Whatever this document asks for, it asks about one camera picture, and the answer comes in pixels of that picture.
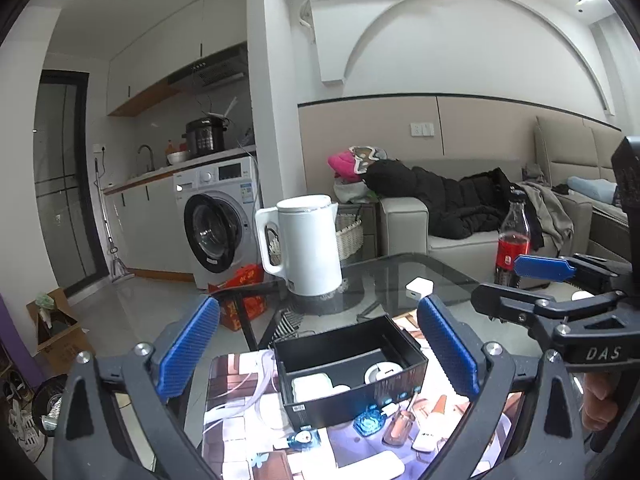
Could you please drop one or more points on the kitchen counter cabinet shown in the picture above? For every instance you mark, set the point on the kitchen counter cabinet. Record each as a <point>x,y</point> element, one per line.
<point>150,225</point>

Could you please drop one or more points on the white charger cube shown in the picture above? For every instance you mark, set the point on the white charger cube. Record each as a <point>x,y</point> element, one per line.
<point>419,289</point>

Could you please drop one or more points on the pink knit hat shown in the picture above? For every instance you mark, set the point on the pink knit hat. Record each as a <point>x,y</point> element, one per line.
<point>342,165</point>

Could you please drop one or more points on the cardboard box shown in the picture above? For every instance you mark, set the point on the cardboard box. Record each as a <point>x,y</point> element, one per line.
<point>60,340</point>

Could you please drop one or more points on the white upper cabinet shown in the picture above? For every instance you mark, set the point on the white upper cabinet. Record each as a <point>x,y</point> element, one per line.
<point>165,45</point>

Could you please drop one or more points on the patterned grey cap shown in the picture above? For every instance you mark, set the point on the patterned grey cap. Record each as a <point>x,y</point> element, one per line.
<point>370,156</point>

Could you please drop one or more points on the person's right hand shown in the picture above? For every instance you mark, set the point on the person's right hand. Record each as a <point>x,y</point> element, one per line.
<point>597,402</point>

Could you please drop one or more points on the white tube with orange cap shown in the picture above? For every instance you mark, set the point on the white tube with orange cap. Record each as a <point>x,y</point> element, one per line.
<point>430,441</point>

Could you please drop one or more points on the white washing machine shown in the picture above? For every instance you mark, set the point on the white washing machine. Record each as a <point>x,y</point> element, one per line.
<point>225,195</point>

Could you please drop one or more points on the white electric kettle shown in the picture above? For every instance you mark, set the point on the white electric kettle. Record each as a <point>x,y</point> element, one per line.
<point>307,245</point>

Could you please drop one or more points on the small blue white packet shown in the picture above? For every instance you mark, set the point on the small blue white packet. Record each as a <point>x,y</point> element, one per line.
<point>304,438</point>

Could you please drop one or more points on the grey garment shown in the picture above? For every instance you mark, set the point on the grey garment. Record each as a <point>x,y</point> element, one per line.
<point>552,210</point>

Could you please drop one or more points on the white green cloth bundle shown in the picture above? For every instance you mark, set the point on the white green cloth bundle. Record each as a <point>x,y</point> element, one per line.
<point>350,192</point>

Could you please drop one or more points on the white packets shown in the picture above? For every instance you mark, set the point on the white packets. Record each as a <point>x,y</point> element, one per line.
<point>312,387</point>

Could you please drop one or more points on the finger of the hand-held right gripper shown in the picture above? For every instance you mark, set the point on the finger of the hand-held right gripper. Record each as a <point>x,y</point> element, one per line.
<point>505,301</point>
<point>545,266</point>

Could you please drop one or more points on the range hood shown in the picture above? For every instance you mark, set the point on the range hood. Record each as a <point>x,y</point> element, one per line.
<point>215,70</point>

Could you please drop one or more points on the black framed glass door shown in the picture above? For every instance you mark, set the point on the black framed glass door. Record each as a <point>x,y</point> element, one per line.
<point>60,185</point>

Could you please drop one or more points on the black puffer jacket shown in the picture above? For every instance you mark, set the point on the black puffer jacket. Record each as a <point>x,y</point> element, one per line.
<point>450,200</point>

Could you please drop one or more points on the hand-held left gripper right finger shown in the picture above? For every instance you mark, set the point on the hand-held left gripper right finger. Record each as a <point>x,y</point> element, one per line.
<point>450,347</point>

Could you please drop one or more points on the kitchen faucet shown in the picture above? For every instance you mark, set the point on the kitchen faucet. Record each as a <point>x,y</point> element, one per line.
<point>145,152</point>

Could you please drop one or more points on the black storage box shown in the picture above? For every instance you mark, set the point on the black storage box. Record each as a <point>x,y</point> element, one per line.
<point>350,340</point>

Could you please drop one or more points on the wicker basket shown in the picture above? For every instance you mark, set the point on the wicker basket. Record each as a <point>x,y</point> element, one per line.
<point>350,237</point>

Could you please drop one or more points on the shoe rack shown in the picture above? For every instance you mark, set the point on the shoe rack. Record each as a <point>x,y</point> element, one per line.
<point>15,400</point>

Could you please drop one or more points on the printed desk mat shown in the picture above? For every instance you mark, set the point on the printed desk mat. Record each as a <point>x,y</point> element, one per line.
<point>240,410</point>

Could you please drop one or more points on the steel bowl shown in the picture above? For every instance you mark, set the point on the steel bowl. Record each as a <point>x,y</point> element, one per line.
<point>178,157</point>

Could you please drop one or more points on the white pipe cover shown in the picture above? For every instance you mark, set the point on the white pipe cover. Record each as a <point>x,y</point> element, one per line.
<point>330,45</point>

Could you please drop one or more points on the black pressure cooker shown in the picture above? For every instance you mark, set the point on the black pressure cooker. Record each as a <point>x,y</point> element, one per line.
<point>206,136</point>

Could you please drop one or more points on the cola bottle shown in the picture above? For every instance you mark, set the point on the cola bottle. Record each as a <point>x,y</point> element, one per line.
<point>512,237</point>

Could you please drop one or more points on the beige sofa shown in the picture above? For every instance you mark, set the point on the beige sofa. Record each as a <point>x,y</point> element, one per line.
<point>405,230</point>

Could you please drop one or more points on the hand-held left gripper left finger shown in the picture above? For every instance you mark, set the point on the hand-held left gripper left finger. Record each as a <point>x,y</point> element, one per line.
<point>190,347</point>

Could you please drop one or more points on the white flat box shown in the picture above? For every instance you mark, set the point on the white flat box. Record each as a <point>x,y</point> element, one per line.
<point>372,467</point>

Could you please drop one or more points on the mop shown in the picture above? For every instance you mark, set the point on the mop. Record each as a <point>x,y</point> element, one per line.
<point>112,245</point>

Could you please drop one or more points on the white round container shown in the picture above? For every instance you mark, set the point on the white round container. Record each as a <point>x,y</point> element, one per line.
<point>382,372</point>

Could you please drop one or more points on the wall socket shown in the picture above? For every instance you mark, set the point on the wall socket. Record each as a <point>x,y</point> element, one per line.
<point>421,129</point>

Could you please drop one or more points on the pink glass bottle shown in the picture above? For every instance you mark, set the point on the pink glass bottle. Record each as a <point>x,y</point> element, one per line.
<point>399,425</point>

